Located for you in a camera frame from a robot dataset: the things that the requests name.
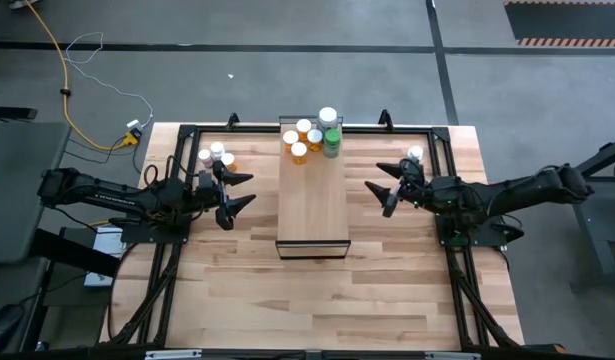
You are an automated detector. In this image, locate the orange and black tool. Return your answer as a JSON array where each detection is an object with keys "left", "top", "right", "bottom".
[{"left": 524, "top": 342, "right": 568, "bottom": 355}]

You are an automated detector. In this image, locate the black metal table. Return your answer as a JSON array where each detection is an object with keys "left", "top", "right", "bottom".
[{"left": 569, "top": 135, "right": 615, "bottom": 294}]

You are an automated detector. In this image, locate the black aluminium table frame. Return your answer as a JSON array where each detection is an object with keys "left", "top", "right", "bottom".
[{"left": 97, "top": 112, "right": 526, "bottom": 354}]

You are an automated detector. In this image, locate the thin white cable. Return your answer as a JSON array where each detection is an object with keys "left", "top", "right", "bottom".
[{"left": 64, "top": 32, "right": 155, "bottom": 129}]

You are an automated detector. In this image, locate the yellow extension cable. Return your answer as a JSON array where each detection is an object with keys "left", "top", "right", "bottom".
[{"left": 24, "top": 0, "right": 133, "bottom": 151}]

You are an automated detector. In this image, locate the black rounded device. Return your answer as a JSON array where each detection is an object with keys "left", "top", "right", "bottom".
[{"left": 0, "top": 303, "right": 26, "bottom": 354}]

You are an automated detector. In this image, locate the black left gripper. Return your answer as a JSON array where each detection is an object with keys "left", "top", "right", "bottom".
[{"left": 191, "top": 159, "right": 258, "bottom": 232}]

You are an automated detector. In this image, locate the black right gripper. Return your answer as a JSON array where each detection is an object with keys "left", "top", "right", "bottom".
[{"left": 363, "top": 159, "right": 441, "bottom": 219}]

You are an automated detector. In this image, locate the white box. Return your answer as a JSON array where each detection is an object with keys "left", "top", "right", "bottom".
[{"left": 83, "top": 225, "right": 128, "bottom": 289}]

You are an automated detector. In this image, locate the black flat panel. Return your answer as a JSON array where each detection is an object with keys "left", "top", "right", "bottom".
[{"left": 0, "top": 106, "right": 38, "bottom": 121}]

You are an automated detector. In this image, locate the black slanted beam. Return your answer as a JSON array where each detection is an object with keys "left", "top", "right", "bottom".
[{"left": 30, "top": 228, "right": 122, "bottom": 279}]

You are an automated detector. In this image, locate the green-capped medicine bottle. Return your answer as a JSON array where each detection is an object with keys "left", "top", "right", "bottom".
[{"left": 322, "top": 128, "right": 342, "bottom": 160}]

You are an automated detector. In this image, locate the grey side table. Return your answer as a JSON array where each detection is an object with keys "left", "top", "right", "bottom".
[{"left": 0, "top": 119, "right": 72, "bottom": 265}]

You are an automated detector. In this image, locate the black mat with hazard stripes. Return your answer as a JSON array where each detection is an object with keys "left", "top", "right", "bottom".
[{"left": 503, "top": 0, "right": 615, "bottom": 49}]

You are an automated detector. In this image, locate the wooden shelf with black frame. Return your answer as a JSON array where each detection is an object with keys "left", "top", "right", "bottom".
[{"left": 275, "top": 115, "right": 352, "bottom": 261}]

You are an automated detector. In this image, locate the silver metal bracket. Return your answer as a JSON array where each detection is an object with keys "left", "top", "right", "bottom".
[
  {"left": 425, "top": 351, "right": 482, "bottom": 360},
  {"left": 145, "top": 349, "right": 203, "bottom": 360}
]

